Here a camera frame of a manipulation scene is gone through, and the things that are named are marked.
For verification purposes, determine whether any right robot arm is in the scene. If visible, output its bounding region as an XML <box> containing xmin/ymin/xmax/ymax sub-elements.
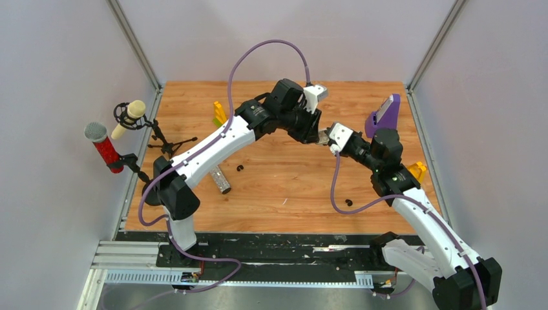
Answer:
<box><xmin>319</xmin><ymin>123</ymin><xmax>502</xmax><ymax>309</ymax></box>

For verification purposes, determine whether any silver glitter microphone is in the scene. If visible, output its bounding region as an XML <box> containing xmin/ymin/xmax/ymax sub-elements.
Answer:
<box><xmin>209</xmin><ymin>166</ymin><xmax>231</xmax><ymax>194</ymax></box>

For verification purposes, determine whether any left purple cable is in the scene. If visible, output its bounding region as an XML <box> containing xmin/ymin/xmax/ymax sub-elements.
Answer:
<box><xmin>138</xmin><ymin>39</ymin><xmax>311</xmax><ymax>294</ymax></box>

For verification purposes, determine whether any beige microphone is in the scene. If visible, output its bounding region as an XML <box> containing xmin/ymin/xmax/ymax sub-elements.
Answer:
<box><xmin>111</xmin><ymin>100</ymin><xmax>147</xmax><ymax>140</ymax></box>

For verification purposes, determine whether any white earbud charging case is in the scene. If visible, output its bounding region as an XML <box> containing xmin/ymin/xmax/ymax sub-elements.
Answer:
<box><xmin>317</xmin><ymin>130</ymin><xmax>330</xmax><ymax>145</ymax></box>

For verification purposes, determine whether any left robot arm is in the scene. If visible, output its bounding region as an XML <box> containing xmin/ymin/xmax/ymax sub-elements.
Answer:
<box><xmin>151</xmin><ymin>78</ymin><xmax>328</xmax><ymax>267</ymax></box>

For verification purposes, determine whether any purple stand with phone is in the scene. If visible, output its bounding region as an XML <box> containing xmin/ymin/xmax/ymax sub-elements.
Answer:
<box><xmin>364</xmin><ymin>94</ymin><xmax>401</xmax><ymax>138</ymax></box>

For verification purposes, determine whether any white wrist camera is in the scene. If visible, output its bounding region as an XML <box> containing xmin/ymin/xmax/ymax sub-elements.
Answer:
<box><xmin>303</xmin><ymin>84</ymin><xmax>328</xmax><ymax>114</ymax></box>
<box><xmin>327</xmin><ymin>122</ymin><xmax>354</xmax><ymax>154</ymax></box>

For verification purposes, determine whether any colourful toy car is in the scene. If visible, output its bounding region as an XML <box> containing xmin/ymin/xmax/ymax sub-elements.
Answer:
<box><xmin>406</xmin><ymin>161</ymin><xmax>428</xmax><ymax>183</ymax></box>

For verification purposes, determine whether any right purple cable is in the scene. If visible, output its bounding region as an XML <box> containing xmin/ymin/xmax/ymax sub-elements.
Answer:
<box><xmin>330</xmin><ymin>152</ymin><xmax>488</xmax><ymax>310</ymax></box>

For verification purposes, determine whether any red microphone grey head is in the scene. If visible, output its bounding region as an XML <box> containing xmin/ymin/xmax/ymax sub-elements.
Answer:
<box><xmin>84</xmin><ymin>121</ymin><xmax>123</xmax><ymax>174</ymax></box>

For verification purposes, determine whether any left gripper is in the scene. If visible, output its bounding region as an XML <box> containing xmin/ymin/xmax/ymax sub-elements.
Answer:
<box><xmin>279</xmin><ymin>101</ymin><xmax>322</xmax><ymax>145</ymax></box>

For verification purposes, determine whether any yellow green toy block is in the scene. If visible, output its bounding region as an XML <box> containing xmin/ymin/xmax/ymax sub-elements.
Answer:
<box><xmin>213</xmin><ymin>101</ymin><xmax>227</xmax><ymax>127</ymax></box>

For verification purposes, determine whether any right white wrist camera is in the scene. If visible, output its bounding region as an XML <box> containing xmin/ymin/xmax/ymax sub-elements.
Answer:
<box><xmin>327</xmin><ymin>122</ymin><xmax>354</xmax><ymax>154</ymax></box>

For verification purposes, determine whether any purple cable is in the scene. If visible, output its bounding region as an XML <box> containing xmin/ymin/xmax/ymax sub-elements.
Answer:
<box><xmin>138</xmin><ymin>39</ymin><xmax>311</xmax><ymax>294</ymax></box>
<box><xmin>330</xmin><ymin>152</ymin><xmax>488</xmax><ymax>310</ymax></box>

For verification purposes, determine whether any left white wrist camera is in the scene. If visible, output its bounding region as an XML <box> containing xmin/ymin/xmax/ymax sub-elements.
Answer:
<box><xmin>303</xmin><ymin>84</ymin><xmax>328</xmax><ymax>114</ymax></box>

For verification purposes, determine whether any black mounting rail base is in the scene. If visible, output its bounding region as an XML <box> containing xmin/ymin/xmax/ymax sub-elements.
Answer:
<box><xmin>115</xmin><ymin>231</ymin><xmax>396</xmax><ymax>284</ymax></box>

